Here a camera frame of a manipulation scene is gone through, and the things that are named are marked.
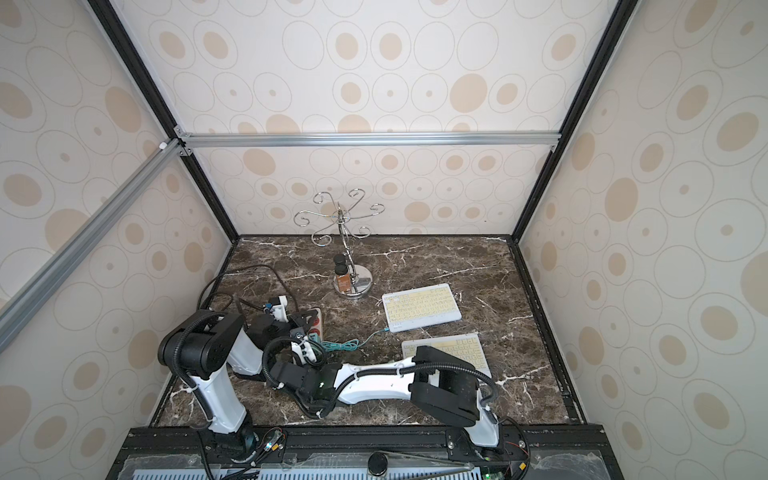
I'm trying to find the black power cord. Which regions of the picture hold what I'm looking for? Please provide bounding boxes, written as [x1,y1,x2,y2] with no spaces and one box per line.
[194,264,301,319]

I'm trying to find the chrome mug tree stand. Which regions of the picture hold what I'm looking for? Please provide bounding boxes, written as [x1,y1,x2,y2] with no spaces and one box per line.
[293,188,386,300]

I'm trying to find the beige power strip red sockets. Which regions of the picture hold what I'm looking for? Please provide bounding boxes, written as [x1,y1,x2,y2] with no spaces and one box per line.
[304,308,323,342]

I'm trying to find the teal charging cable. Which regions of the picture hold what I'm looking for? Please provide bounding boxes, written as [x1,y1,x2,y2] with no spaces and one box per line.
[311,326,391,355]

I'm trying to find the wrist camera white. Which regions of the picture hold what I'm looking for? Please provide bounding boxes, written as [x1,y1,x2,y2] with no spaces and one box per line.
[268,295,288,323]
[291,337,318,365]

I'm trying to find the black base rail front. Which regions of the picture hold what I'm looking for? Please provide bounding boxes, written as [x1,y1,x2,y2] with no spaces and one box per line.
[107,424,623,479]

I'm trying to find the amber bottle black cap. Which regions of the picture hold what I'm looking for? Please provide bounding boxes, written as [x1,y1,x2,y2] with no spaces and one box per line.
[333,254,352,294]

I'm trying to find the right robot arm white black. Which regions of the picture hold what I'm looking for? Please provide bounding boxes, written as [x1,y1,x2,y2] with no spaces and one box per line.
[262,341,501,448]

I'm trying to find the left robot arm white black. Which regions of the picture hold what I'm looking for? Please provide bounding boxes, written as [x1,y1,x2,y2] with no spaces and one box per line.
[158,308,322,434]

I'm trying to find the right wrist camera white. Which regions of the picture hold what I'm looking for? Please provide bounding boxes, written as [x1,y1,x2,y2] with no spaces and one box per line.
[291,337,318,365]

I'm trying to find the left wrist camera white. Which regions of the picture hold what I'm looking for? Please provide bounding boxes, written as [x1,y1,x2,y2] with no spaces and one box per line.
[268,295,288,323]

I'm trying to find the left diagonal aluminium frame bar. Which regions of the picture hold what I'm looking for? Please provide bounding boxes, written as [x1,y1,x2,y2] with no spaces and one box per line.
[1,138,182,350]

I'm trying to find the horizontal aluminium frame bar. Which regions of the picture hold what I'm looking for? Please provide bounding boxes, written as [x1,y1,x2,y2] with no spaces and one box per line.
[180,131,561,148]

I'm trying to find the white wireless keyboard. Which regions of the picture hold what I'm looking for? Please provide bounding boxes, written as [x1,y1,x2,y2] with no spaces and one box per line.
[382,283,462,332]
[401,333,491,376]

